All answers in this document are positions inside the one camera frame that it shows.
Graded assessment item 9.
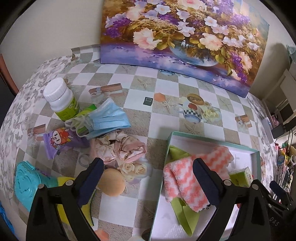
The pink white fuzzy cloth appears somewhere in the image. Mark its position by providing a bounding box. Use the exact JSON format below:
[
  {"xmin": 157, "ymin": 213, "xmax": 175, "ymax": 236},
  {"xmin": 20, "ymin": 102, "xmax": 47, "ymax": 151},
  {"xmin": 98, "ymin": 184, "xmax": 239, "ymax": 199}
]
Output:
[{"xmin": 163, "ymin": 146, "xmax": 234, "ymax": 212}]

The green tissue packet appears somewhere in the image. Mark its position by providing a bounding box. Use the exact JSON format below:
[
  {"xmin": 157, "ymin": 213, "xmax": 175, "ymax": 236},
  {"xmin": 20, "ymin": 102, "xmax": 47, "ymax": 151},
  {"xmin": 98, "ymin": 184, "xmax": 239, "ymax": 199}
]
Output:
[{"xmin": 229, "ymin": 167, "xmax": 253, "ymax": 188}]

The lime green felt cloth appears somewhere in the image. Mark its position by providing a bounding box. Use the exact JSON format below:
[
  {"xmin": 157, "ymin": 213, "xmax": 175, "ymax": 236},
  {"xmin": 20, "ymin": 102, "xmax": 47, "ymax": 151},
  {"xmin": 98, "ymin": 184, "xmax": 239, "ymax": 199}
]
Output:
[{"xmin": 169, "ymin": 146, "xmax": 200, "ymax": 237}]

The round beige sponge puff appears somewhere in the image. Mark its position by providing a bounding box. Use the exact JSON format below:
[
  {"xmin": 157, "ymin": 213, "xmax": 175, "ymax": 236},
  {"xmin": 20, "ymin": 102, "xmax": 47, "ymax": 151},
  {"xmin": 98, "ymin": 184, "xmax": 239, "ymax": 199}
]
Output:
[{"xmin": 97, "ymin": 168, "xmax": 126, "ymax": 197}]

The pink floral scrunchie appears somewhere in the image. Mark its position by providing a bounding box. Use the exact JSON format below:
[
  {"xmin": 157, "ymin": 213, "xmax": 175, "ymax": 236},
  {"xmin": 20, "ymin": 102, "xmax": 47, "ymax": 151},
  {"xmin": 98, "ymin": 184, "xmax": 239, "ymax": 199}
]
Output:
[{"xmin": 90, "ymin": 130, "xmax": 147, "ymax": 167}]

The purple cartoon snack packet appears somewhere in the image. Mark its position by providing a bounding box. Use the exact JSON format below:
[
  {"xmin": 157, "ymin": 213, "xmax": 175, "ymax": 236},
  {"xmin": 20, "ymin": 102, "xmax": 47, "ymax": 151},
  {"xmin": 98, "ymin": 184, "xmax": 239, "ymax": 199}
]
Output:
[{"xmin": 43, "ymin": 127, "xmax": 89, "ymax": 160}]

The teal plastic toy case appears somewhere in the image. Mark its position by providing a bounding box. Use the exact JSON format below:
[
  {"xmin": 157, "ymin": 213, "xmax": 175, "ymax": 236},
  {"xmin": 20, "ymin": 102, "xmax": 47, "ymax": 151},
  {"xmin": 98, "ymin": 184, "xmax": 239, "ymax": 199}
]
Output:
[{"xmin": 15, "ymin": 161, "xmax": 58, "ymax": 212}]

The white tray teal rim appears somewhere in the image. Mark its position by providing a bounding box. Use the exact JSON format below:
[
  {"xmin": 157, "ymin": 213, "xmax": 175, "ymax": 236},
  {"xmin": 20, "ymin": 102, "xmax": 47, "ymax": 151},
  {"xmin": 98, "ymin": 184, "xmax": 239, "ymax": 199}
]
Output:
[{"xmin": 149, "ymin": 132, "xmax": 261, "ymax": 240}]

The blue surgical face mask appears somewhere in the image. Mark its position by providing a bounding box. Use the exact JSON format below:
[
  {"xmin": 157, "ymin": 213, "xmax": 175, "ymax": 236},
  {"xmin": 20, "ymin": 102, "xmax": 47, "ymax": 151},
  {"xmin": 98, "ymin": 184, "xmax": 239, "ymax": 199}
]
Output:
[{"xmin": 65, "ymin": 98, "xmax": 131, "ymax": 140}]

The checkered vinyl tablecloth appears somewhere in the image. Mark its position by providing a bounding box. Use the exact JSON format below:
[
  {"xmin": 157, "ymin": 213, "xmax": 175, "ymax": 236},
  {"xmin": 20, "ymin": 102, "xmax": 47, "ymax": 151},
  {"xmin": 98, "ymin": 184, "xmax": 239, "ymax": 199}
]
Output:
[{"xmin": 15, "ymin": 46, "xmax": 276, "ymax": 240}]

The grey floral tablecloth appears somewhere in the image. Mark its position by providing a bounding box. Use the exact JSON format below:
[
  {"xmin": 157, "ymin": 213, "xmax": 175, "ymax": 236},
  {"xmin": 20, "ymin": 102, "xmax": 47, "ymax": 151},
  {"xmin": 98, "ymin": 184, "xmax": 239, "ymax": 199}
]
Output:
[{"xmin": 0, "ymin": 54, "xmax": 75, "ymax": 200}]

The white pill bottle green label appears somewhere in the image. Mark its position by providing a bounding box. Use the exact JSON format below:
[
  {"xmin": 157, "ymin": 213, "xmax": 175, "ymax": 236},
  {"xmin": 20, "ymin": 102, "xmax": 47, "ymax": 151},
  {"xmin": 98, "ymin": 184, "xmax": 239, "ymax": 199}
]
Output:
[{"xmin": 43, "ymin": 77, "xmax": 80, "ymax": 121}]

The white shelf unit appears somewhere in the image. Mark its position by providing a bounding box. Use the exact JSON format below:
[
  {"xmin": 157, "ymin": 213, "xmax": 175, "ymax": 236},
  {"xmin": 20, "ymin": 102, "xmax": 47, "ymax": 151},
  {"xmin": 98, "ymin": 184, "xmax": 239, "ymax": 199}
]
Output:
[{"xmin": 262, "ymin": 53, "xmax": 295, "ymax": 140}]

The floral canvas painting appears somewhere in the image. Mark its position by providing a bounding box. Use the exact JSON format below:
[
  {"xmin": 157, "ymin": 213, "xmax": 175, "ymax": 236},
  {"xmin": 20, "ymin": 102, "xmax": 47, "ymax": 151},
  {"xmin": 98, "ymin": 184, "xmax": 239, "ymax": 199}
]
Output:
[{"xmin": 100, "ymin": 0, "xmax": 269, "ymax": 97}]

